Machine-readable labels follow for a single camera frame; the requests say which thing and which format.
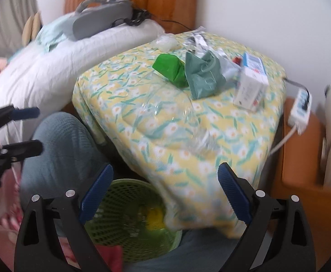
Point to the red silver foil wrapper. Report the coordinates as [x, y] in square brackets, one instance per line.
[237, 60]

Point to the clear plastic bottle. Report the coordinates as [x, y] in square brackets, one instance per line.
[167, 118]

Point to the white blue medicine box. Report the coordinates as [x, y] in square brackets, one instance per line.
[253, 83]

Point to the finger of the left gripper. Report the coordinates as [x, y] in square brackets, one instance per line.
[21, 151]
[13, 113]

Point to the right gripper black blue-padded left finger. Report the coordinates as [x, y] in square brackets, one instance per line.
[38, 247]

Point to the white blue-printed plastic wrapper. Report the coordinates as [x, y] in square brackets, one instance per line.
[229, 69]

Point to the grey-blue trouser leg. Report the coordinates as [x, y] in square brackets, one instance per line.
[70, 156]

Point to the white power strip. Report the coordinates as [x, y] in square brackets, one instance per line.
[300, 111]

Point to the light blue cloth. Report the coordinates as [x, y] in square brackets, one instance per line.
[52, 34]

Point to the orange wooden nightstand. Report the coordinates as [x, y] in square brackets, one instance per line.
[298, 173]

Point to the clear crumpled plastic wrap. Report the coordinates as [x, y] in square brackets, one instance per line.
[165, 43]

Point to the silver blister pack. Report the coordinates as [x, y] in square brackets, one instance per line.
[196, 42]

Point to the yellow floral cloth cover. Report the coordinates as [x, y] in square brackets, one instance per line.
[107, 97]

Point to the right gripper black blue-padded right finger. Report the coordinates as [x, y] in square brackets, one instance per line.
[291, 247]

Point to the white pillow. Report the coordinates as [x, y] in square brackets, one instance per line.
[35, 78]

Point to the dull green plastic bag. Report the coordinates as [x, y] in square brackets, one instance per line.
[204, 75]

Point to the green mesh trash basket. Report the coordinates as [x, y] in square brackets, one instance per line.
[131, 216]

